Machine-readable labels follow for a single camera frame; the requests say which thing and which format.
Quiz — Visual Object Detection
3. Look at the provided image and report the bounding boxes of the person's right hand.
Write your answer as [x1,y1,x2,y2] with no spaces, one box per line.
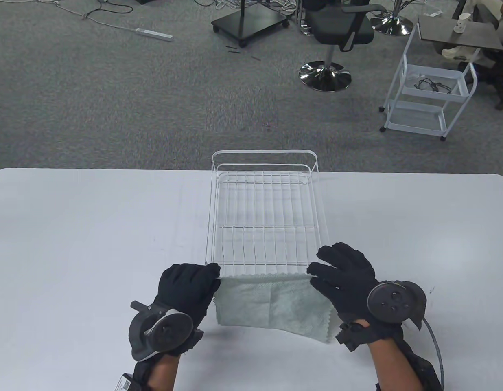
[306,242,399,339]

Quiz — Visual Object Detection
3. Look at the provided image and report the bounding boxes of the person's left hand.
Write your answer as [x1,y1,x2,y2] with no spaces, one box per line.
[155,262,222,331]

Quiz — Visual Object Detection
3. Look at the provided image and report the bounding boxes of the pale green cleaning cloth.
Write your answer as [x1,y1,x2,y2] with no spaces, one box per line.
[214,272,333,345]

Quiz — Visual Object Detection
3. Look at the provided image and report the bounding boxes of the white wire dish rack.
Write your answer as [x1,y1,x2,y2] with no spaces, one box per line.
[204,150,332,278]

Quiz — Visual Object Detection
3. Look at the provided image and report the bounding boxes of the person's left forearm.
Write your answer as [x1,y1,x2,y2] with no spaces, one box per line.
[147,354,181,391]

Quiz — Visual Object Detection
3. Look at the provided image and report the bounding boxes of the person's right forearm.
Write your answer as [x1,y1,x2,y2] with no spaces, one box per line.
[366,340,425,391]

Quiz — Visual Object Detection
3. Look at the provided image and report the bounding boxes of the grey round wrist tracker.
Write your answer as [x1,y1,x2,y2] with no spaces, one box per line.
[128,301,204,362]
[366,281,428,331]

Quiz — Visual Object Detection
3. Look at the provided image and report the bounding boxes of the white rolling cart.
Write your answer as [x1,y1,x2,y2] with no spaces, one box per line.
[378,23,479,142]

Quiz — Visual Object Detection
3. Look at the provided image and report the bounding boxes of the black office chair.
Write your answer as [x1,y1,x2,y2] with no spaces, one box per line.
[298,0,389,92]

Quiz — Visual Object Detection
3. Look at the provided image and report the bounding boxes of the white power strip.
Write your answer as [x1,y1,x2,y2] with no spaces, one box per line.
[135,27,174,41]

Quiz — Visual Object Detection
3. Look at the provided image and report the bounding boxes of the chrome chair base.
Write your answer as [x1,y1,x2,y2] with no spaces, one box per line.
[367,0,415,37]

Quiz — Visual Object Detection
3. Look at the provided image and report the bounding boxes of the dark grey side table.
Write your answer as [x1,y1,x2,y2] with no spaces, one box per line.
[417,15,503,52]

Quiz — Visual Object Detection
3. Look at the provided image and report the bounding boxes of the black wheeled stand base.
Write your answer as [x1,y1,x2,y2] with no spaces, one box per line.
[211,0,291,48]

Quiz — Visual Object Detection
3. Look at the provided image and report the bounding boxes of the grey tracker cable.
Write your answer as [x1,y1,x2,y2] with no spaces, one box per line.
[422,317,446,391]

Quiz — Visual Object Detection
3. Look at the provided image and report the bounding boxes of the black cable in cart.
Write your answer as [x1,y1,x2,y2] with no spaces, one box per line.
[414,75,452,94]

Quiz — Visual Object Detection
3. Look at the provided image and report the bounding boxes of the grey floor cable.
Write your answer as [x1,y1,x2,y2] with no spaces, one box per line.
[43,0,139,31]

